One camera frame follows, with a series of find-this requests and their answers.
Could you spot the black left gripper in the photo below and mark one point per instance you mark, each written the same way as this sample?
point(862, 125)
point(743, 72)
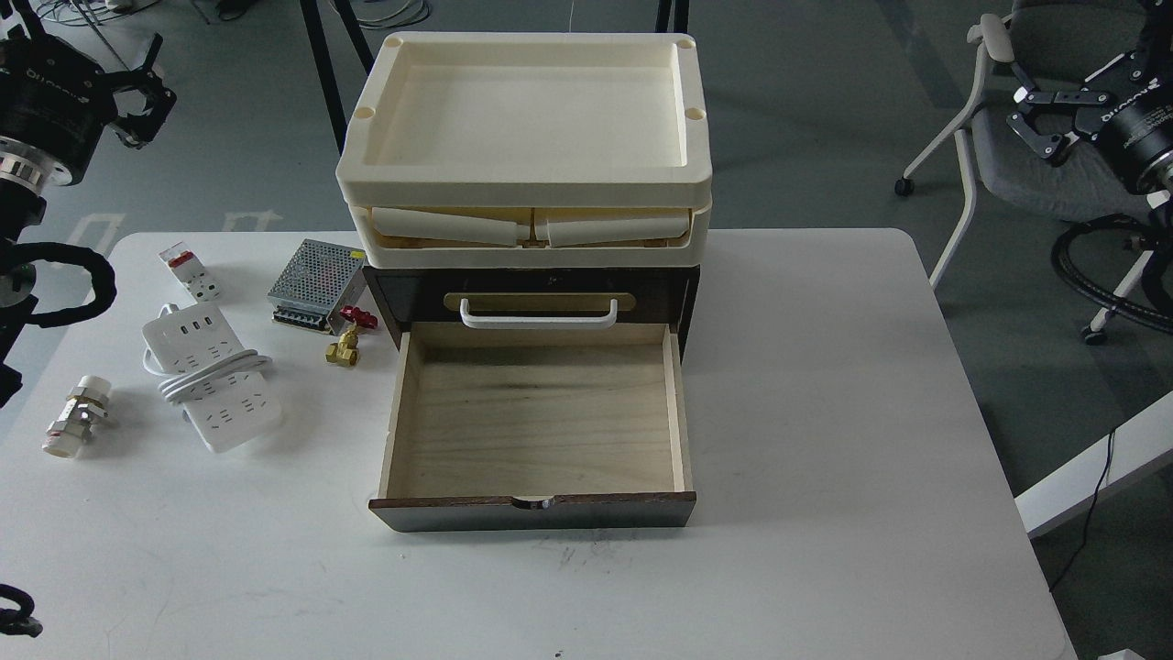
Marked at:
point(57, 101)

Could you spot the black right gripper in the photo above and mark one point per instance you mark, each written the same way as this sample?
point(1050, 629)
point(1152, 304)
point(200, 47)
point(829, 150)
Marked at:
point(1130, 125)

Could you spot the white power strip with cable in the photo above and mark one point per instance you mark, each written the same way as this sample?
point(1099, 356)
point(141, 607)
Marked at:
point(210, 375)

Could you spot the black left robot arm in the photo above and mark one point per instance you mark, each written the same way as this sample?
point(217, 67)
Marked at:
point(23, 205)

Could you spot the grey office chair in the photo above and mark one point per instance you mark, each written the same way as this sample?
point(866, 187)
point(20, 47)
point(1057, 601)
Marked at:
point(1057, 46)

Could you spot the white red circuit breaker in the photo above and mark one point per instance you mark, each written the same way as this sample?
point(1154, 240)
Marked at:
point(190, 272)

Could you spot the metal power supply unit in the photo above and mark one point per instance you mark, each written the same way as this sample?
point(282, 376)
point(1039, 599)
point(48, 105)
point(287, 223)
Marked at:
point(318, 281)

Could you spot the white metal pipe fitting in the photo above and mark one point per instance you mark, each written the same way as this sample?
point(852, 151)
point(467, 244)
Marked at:
point(85, 406)

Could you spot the cream plastic tray top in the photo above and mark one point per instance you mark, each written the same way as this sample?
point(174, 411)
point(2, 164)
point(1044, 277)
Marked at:
point(530, 151)

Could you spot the open wooden drawer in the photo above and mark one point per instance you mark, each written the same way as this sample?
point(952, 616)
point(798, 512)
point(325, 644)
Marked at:
point(529, 429)

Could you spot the brass valve red handle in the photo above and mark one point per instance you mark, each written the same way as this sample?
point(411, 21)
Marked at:
point(344, 351)

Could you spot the white drawer handle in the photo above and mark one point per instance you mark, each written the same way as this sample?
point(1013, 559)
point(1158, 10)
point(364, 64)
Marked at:
point(607, 319)

